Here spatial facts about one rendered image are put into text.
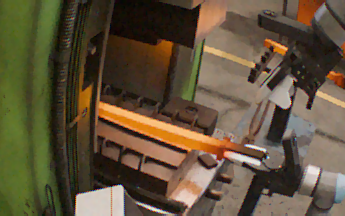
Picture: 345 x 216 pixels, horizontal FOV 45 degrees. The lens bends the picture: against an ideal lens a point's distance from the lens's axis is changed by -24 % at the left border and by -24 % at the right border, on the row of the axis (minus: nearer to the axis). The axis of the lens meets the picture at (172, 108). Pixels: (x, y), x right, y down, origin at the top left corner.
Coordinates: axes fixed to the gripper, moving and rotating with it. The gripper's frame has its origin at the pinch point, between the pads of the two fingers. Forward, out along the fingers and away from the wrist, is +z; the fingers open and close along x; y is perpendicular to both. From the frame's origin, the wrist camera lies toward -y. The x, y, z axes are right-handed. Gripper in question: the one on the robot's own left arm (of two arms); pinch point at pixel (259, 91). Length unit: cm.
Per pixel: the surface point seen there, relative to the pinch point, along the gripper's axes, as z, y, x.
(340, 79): 10, 30, 76
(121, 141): 35.2, -12.0, 7.5
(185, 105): 33.9, -6.6, 30.8
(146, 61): 36, -21, 37
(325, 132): 97, 89, 217
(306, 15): 84, 33, 365
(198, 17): -1.6, -15.9, 2.3
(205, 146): 25.6, 1.6, 12.9
